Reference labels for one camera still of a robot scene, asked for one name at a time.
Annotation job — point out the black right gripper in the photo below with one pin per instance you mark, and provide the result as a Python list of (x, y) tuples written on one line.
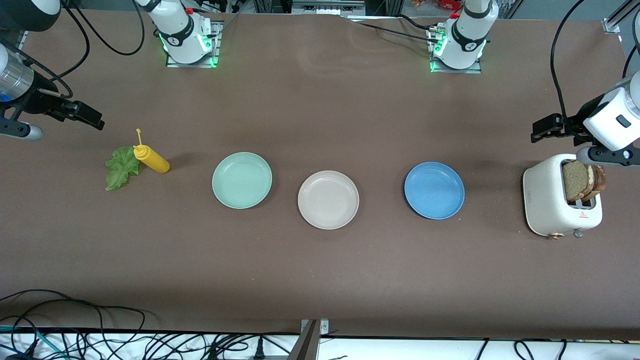
[(40, 101)]

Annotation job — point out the green lettuce leaf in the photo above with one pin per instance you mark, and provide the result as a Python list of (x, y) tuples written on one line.
[(121, 167)]

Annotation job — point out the black power plug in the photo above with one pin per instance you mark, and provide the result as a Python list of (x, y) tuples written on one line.
[(259, 350)]

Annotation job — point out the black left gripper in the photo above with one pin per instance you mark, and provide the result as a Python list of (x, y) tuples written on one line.
[(574, 121)]

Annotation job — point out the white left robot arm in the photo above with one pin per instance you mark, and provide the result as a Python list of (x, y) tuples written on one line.
[(465, 35)]

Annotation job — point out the cream white toaster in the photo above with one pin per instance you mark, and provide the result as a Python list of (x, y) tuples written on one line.
[(545, 200)]

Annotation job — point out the aluminium frame rail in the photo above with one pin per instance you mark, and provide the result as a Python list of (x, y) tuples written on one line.
[(615, 20), (22, 39)]

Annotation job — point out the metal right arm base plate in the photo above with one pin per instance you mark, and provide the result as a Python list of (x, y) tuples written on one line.
[(212, 55)]

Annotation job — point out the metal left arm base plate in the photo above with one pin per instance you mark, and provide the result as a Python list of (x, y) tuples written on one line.
[(477, 69)]

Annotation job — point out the brown bread slice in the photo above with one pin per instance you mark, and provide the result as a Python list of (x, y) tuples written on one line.
[(598, 180), (575, 180)]

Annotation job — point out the red snack packet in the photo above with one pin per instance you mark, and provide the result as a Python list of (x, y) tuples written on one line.
[(447, 4)]

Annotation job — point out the blue plate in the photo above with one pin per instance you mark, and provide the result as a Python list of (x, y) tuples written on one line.
[(434, 190)]

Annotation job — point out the beige plate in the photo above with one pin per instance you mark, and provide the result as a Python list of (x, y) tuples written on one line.
[(328, 200)]

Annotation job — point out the brown table cover sheet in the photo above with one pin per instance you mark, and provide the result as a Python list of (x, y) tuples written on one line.
[(320, 280)]

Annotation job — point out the grey metal table bracket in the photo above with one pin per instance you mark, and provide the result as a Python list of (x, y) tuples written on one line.
[(307, 345)]

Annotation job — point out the mint green plate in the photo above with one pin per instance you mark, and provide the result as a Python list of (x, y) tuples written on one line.
[(242, 180)]

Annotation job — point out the grey device box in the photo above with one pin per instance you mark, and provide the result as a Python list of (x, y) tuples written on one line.
[(327, 6)]

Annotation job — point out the yellow mustard squeeze bottle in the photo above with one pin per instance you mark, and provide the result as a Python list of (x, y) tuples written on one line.
[(155, 161)]

